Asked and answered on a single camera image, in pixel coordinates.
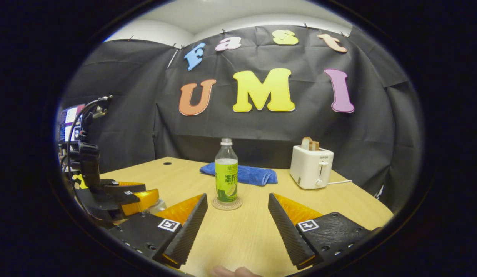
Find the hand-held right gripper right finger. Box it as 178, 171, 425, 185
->
268, 192, 372, 270

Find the blue towel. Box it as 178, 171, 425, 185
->
200, 162, 278, 187

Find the green label water bottle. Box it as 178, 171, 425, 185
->
215, 138, 239, 204

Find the white toaster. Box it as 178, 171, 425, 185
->
290, 145, 334, 190

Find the black backdrop cloth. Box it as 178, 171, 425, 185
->
60, 25, 424, 212

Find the bread slice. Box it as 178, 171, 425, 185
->
301, 137, 320, 151

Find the computer monitor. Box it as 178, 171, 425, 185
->
58, 104, 86, 143

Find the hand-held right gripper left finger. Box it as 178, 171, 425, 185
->
108, 193, 208, 269

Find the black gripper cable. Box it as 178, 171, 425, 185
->
67, 96, 110, 185

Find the round wooden coaster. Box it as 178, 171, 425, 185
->
212, 196, 243, 211

